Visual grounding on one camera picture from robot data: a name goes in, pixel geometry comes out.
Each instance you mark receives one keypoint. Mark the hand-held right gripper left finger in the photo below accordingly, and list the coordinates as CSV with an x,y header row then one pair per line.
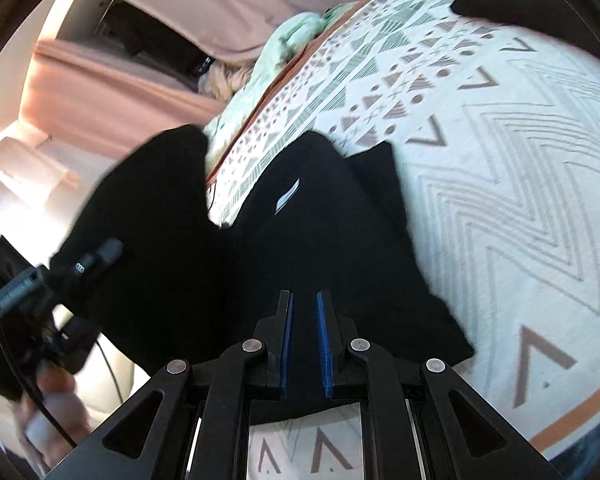
x,y
286,340

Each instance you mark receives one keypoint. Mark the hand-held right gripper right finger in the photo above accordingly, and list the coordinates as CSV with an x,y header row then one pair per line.
x,y
324,345

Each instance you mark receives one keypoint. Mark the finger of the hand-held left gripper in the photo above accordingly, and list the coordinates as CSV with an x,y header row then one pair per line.
x,y
95,255

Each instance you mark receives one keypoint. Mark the large black garment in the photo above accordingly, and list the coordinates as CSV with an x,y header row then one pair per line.
x,y
305,220

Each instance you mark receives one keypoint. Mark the person's left hand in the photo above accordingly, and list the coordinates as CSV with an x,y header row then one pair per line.
x,y
55,400

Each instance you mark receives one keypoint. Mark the pink curtain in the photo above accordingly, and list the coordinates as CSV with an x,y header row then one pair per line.
x,y
105,80

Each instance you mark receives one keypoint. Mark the cream fuzzy cloth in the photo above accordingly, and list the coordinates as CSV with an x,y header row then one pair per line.
x,y
222,80

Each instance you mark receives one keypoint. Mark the white triangle patterned bedspread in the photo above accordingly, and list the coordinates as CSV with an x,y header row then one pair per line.
x,y
505,185

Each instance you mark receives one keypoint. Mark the mint green blanket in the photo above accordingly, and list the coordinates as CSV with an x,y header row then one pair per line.
x,y
290,35

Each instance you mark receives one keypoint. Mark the folded black cloth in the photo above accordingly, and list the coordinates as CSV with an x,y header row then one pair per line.
x,y
520,0

